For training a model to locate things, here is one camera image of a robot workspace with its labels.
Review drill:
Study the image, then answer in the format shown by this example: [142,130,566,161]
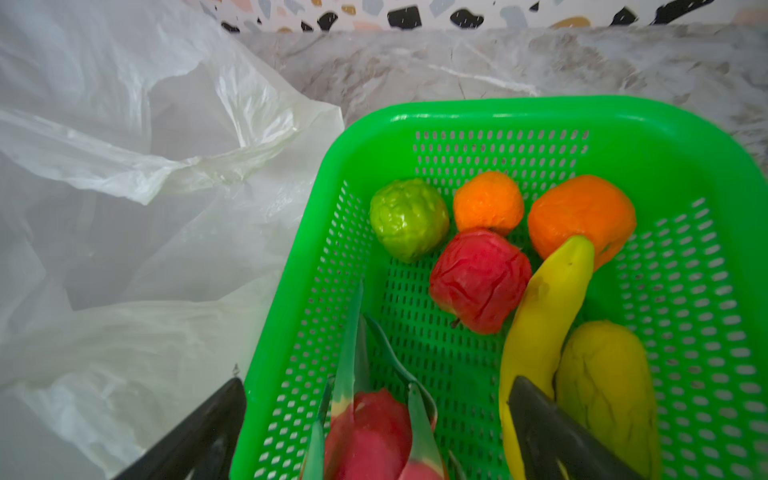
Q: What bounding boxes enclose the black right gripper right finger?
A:
[508,376,640,479]

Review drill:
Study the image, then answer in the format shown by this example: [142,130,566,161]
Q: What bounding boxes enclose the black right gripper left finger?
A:
[117,377,247,479]

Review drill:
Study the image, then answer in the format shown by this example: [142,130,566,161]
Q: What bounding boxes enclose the yellow mango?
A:
[555,320,662,479]

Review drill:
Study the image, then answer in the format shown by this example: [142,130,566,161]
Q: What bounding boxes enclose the yellow banana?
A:
[498,235,595,479]

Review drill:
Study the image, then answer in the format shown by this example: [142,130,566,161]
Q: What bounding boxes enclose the pink dragon fruit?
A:
[300,282,466,479]

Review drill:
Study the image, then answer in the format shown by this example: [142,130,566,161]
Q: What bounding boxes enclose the red apple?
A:
[429,228,533,335]

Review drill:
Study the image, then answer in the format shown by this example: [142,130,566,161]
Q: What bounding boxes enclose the green plastic basket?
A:
[231,96,767,479]

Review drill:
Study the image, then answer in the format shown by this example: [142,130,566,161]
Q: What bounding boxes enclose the white plastic bag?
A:
[1,1,344,479]

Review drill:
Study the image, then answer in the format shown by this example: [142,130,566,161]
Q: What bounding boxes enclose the large orange fruit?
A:
[527,175,637,270]

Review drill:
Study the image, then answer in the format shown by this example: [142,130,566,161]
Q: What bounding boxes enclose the small orange fruit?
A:
[453,172,525,236]

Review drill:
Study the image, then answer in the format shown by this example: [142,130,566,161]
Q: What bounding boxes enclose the green guava fruit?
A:
[370,178,450,263]

